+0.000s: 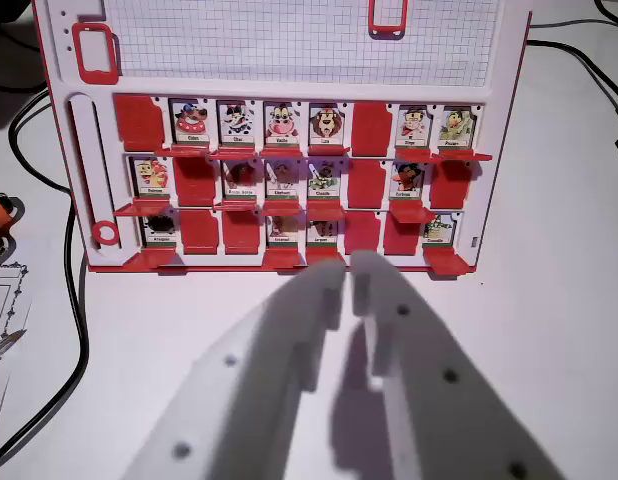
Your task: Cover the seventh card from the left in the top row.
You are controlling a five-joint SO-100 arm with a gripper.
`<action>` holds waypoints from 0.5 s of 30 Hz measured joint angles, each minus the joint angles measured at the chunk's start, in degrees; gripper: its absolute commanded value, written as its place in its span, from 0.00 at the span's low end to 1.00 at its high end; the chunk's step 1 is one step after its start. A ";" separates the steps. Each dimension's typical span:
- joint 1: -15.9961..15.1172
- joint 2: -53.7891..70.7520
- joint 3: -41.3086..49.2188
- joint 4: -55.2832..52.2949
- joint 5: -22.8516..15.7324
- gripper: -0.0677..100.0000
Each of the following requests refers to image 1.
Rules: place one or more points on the red card flap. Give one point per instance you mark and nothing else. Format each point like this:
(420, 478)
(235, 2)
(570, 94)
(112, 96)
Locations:
(411, 157)

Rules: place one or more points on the white paper sheet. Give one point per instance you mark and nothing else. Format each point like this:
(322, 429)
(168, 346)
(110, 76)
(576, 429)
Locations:
(1, 310)

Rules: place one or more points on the red and white game board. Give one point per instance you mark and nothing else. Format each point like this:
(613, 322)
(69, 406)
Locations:
(299, 50)

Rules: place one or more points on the orange and black object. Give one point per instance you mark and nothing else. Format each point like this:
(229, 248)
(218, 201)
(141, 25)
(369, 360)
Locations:
(0, 212)

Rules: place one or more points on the metal-tipped pen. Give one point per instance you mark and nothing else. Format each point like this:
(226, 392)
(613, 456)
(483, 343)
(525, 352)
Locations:
(6, 343)

